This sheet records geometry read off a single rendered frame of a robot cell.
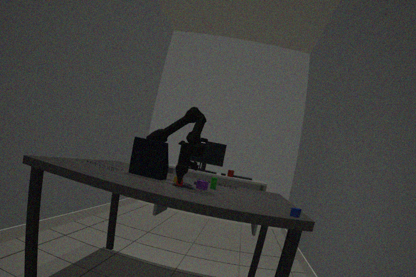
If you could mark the purple cube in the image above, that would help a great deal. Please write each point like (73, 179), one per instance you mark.
(202, 185)

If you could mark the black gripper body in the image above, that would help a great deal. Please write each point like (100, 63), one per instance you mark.
(182, 162)

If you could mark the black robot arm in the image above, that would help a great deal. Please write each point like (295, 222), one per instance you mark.
(193, 146)

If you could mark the blue cube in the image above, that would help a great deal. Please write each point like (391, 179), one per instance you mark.
(295, 212)

